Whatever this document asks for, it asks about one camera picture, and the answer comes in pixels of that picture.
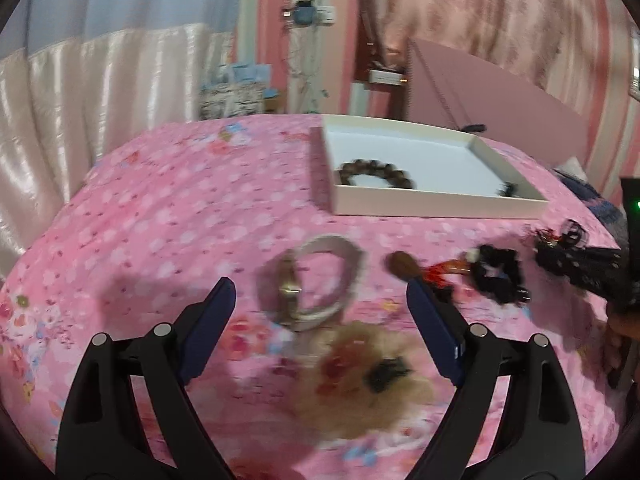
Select white strap wristwatch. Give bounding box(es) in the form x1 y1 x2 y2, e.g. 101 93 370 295
257 235 368 333

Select fluffy beige plush keychain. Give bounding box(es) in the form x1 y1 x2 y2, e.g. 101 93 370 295
292 322 438 441

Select red string bracelet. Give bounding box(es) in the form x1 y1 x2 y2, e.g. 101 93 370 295
525 227 563 251

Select blue charger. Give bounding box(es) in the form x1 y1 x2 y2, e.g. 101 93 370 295
292 1 318 26

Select black scrunchie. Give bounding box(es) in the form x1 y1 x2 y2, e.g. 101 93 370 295
467 244 531 305

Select pink headboard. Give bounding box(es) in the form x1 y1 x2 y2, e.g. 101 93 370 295
407 37 606 171

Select patterned storage box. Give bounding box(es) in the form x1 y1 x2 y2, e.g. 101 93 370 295
200 80 266 121

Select white shallow tray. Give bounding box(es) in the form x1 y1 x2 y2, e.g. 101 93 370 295
311 114 551 220

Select white router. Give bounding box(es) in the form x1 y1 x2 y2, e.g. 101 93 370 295
367 69 407 86

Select pink floral bedspread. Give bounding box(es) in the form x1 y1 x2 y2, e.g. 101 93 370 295
0 112 631 480

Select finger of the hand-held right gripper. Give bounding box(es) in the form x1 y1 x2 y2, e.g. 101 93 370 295
534 240 626 306

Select cream and blue curtain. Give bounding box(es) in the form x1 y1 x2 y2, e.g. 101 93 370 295
0 0 241 281

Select pink patterned curtain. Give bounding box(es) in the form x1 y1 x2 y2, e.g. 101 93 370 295
352 0 640 111

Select black hair claw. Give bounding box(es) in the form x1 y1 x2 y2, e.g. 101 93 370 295
555 219 591 248

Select brown bead bracelet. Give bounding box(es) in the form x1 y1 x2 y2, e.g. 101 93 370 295
336 158 418 192

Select person's right hand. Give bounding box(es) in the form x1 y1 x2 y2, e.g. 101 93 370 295
606 307 640 391

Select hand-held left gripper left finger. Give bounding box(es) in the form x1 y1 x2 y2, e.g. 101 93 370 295
56 276 237 480

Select purple blue cloth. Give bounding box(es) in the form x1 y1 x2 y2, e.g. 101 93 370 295
550 157 626 241

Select hanging white cables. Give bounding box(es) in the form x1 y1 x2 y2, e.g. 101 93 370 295
280 0 331 116

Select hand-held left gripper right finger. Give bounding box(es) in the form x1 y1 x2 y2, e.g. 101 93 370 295
406 280 586 480

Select blue tissue box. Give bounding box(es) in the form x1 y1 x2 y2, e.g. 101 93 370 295
220 62 273 86

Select amber pendant with red knot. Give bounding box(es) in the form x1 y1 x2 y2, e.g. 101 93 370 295
384 251 476 293

